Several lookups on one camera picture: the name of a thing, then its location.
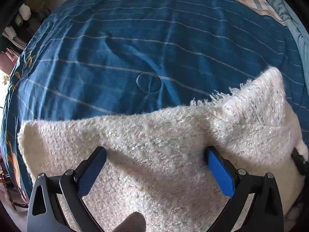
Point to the blue striped bedspread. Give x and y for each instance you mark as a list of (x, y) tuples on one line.
[(100, 57)]

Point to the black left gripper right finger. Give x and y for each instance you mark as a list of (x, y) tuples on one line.
[(235, 184)]

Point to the light blue crumpled blanket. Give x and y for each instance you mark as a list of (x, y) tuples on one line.
[(287, 12)]

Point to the white fuzzy knit garment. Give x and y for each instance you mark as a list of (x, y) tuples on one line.
[(155, 161)]

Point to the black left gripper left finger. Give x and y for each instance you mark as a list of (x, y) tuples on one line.
[(77, 183)]

